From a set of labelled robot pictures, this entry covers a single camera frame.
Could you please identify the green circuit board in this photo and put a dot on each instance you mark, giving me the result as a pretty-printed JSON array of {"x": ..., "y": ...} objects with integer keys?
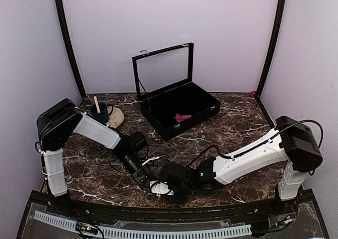
[{"x": 85, "y": 228}]

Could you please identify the beige ceramic saucer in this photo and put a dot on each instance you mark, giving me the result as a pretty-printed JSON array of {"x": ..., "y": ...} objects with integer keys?
[{"x": 116, "y": 117}]

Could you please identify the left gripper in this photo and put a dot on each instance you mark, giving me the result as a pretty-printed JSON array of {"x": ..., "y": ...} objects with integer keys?
[{"x": 141, "y": 176}]

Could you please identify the black front rail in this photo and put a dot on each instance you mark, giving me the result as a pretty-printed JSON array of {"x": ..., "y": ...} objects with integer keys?
[{"x": 92, "y": 208}]

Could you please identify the dark blue mug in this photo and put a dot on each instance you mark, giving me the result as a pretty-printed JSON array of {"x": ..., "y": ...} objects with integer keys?
[{"x": 104, "y": 114}]

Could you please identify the white cable duct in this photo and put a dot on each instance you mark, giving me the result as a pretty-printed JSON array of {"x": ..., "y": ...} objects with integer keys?
[{"x": 143, "y": 230}]

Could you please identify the left black frame post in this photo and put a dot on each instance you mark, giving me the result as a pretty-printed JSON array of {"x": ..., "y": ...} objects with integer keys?
[{"x": 69, "y": 48}]

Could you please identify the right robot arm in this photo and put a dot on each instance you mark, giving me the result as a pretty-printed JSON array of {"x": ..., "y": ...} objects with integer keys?
[{"x": 290, "y": 141}]

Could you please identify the black frame post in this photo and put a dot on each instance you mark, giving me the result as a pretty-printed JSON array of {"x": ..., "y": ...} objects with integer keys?
[
  {"x": 69, "y": 48},
  {"x": 271, "y": 47}
]

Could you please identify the black display box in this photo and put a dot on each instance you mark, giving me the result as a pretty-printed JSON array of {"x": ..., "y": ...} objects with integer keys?
[{"x": 164, "y": 86}]

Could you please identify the right black frame post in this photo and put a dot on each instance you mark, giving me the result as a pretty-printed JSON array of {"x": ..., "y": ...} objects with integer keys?
[{"x": 271, "y": 47}]

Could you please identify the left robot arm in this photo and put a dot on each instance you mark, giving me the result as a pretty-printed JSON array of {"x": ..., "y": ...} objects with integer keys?
[{"x": 65, "y": 124}]

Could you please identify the wooden stir stick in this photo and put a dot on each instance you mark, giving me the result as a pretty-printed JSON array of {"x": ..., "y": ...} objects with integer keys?
[{"x": 97, "y": 105}]

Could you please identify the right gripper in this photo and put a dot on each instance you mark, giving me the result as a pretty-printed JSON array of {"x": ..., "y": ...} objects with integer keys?
[{"x": 179, "y": 199}]

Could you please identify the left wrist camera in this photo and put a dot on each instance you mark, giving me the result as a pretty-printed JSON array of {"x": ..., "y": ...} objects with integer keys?
[{"x": 154, "y": 161}]

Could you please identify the magenta purple sock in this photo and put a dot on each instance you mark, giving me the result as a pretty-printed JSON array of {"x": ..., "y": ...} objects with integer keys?
[{"x": 180, "y": 118}]

